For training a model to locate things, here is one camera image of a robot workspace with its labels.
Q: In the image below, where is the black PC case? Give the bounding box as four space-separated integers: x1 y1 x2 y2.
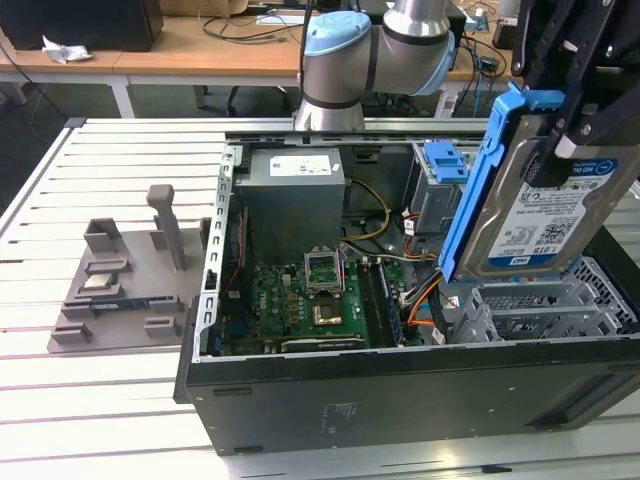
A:
172 130 640 457

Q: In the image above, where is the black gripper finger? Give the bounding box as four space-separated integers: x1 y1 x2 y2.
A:
537 0 640 187
509 0 570 94

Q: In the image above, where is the grey disk bay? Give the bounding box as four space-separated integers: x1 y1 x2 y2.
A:
462 278 625 345

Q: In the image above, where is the small black box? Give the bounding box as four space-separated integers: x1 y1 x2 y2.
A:
492 16 517 51

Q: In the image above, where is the green motherboard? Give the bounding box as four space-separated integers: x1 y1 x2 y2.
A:
219 244 419 354

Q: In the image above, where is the hard disk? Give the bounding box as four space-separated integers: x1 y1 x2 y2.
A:
437 81 624 282

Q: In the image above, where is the wooden desk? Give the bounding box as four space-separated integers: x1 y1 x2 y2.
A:
112 0 521 117
0 14 136 119

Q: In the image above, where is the grey parts rack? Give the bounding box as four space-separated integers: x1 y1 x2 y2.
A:
47 183 211 357

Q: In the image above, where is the blue drive latch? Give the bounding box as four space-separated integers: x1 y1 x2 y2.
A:
423 142 472 184

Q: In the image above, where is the grey power supply unit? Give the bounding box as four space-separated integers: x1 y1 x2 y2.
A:
233 147 347 262

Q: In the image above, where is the black computer tower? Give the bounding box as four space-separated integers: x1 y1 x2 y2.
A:
447 13 467 52

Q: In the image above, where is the orange wire bundle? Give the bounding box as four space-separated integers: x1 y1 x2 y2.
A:
406 277 445 329

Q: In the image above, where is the silver CPU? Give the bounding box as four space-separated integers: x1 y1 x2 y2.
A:
83 274 119 293

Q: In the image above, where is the black graphics card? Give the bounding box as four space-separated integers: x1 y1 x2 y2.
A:
279 335 369 354

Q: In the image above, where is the black RAM slot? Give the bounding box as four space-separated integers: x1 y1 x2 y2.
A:
358 262 394 349
377 259 407 347

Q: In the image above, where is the RAM stick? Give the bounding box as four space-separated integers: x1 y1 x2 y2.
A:
89 297 174 312

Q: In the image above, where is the grey optical drive cage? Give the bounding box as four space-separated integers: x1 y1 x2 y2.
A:
407 142 472 236

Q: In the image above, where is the CPU socket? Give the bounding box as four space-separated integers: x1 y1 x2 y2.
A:
310 298 345 327

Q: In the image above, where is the brown cardboard box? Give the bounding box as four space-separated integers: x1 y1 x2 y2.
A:
159 0 249 17

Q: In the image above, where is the crumpled white paper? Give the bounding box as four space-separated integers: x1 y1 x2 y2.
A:
41 33 95 65

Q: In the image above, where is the grey white wire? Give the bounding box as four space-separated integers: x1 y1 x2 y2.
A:
342 239 442 262

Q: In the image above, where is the large black box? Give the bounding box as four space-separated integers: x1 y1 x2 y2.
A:
0 0 164 53

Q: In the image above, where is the black cable bundle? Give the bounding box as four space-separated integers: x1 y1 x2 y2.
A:
399 267 449 346

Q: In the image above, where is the yellow black wire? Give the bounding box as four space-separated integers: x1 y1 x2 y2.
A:
344 178 392 242

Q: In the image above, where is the metal socket cover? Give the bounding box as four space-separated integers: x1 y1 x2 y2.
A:
303 247 346 299

